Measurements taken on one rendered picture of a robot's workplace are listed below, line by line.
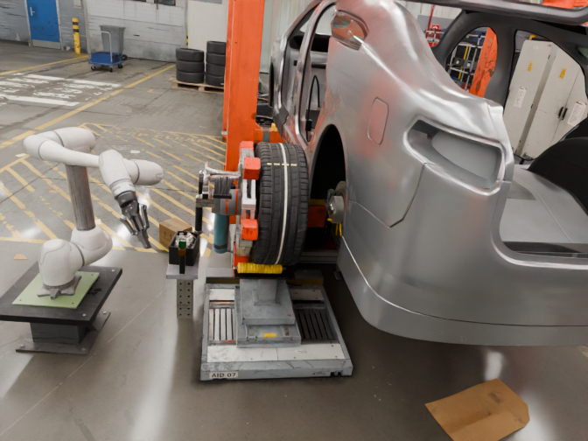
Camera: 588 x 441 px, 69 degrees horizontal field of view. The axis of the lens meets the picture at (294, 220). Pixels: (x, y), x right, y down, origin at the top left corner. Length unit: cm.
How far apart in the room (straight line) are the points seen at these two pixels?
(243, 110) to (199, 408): 162
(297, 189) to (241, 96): 76
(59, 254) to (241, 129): 119
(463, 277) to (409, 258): 17
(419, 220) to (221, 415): 142
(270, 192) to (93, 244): 108
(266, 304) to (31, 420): 126
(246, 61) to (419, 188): 146
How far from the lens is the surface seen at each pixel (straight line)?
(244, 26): 251
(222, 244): 252
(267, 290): 255
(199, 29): 1329
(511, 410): 277
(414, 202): 138
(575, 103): 681
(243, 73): 253
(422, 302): 153
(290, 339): 249
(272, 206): 200
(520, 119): 777
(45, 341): 278
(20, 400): 254
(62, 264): 252
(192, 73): 1069
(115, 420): 234
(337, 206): 229
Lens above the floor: 177
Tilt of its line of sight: 25 degrees down
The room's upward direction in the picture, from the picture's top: 7 degrees clockwise
